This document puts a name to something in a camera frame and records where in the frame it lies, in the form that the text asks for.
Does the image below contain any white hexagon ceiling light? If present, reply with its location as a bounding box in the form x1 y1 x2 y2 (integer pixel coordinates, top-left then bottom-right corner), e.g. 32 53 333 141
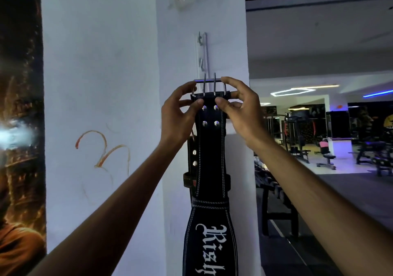
270 84 340 97

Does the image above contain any black cable gym machine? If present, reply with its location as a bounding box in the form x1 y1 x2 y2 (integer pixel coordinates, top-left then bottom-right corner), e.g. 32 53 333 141
282 115 311 165

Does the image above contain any black dumbbell rack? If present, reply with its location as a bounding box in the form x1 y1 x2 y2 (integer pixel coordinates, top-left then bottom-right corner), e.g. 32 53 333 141
254 159 300 237

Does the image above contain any person's right forearm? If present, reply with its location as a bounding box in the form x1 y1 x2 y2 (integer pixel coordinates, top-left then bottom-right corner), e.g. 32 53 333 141
244 133 393 276

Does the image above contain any person's left hand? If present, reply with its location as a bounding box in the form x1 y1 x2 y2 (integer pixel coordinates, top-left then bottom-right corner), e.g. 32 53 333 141
160 81 205 146

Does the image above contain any person's left forearm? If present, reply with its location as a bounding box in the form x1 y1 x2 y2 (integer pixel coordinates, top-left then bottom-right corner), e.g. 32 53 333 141
27 138 185 276

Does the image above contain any black leather weightlifting belt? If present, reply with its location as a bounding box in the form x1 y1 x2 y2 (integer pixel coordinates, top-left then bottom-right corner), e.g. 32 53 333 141
182 73 239 276

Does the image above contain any white metal wall hook rail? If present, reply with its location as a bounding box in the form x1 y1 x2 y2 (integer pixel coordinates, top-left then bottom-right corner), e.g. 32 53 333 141
194 32 212 82

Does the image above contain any pink and black weight bench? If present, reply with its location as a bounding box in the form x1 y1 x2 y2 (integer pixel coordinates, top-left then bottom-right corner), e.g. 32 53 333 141
316 138 337 171

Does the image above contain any blue ceiling light strip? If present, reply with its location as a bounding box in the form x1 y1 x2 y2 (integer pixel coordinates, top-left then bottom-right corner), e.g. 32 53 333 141
363 90 393 98

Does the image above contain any person's right hand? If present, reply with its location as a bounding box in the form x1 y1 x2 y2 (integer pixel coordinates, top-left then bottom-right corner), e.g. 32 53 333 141
215 76 271 146

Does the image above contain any dark orange wall poster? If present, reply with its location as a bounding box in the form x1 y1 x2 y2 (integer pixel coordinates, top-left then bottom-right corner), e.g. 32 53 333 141
0 0 47 276

